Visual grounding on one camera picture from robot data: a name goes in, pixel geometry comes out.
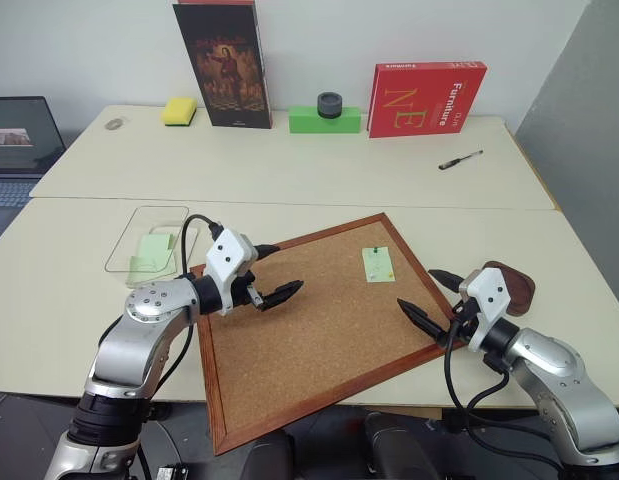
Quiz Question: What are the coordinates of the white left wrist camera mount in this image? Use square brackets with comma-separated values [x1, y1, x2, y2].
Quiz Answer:
[204, 229, 256, 317]

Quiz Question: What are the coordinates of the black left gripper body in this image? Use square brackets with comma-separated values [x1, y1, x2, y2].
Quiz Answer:
[230, 245, 265, 312]

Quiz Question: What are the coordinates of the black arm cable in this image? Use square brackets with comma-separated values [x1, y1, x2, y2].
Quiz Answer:
[442, 319, 565, 474]
[138, 213, 225, 401]

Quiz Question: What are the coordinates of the small dark rounded shape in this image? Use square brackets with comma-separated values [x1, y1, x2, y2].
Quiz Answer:
[247, 432, 296, 480]

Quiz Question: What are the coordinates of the grey laptop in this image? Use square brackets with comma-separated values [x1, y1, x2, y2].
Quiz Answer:
[0, 95, 68, 241]

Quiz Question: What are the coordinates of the clear plastic tray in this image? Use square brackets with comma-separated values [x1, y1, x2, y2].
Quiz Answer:
[103, 205, 191, 289]

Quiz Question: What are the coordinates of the yellow sponge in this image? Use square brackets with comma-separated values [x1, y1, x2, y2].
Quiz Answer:
[160, 97, 199, 127]

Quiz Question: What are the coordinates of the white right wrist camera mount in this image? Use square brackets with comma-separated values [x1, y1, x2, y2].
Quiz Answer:
[458, 268, 512, 354]

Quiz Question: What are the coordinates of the green sticky note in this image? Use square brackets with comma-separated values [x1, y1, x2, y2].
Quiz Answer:
[361, 245, 395, 285]

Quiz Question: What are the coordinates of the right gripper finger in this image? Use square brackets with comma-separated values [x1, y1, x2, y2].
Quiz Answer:
[428, 269, 463, 294]
[397, 298, 448, 346]

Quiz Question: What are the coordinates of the brown wooden dish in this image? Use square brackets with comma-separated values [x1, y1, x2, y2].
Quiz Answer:
[481, 259, 536, 317]

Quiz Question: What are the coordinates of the wood-framed cork board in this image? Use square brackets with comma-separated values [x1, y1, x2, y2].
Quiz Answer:
[188, 212, 466, 457]

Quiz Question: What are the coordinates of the light green paper note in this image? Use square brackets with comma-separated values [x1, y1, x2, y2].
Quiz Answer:
[137, 233, 178, 274]
[123, 254, 156, 288]

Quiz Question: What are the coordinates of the grey partition panel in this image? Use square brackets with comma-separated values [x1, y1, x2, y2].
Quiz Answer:
[508, 0, 619, 321]

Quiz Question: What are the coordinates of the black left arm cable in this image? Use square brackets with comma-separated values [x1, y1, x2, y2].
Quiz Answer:
[138, 213, 225, 401]

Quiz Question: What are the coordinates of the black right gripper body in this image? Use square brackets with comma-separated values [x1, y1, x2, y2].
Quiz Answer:
[438, 295, 480, 347]

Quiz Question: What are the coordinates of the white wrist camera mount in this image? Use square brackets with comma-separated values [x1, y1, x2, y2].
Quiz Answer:
[458, 268, 512, 354]
[204, 229, 256, 317]

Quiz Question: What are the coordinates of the tall dark book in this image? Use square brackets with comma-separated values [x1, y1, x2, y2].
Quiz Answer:
[172, 0, 274, 130]

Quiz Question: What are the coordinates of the red furniture book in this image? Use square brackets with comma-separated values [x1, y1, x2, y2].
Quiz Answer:
[367, 61, 489, 140]

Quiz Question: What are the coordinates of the black pen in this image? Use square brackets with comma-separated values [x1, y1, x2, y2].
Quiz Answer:
[437, 148, 485, 172]

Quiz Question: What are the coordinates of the large dark rounded shape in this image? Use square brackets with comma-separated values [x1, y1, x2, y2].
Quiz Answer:
[363, 412, 443, 480]

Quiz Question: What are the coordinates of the black round cap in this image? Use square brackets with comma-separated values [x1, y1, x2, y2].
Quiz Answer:
[316, 91, 344, 120]

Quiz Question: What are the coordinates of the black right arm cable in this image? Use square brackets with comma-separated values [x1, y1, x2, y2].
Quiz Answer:
[442, 319, 565, 474]

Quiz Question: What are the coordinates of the green rectangular box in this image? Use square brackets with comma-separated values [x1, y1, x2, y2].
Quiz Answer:
[288, 105, 363, 135]

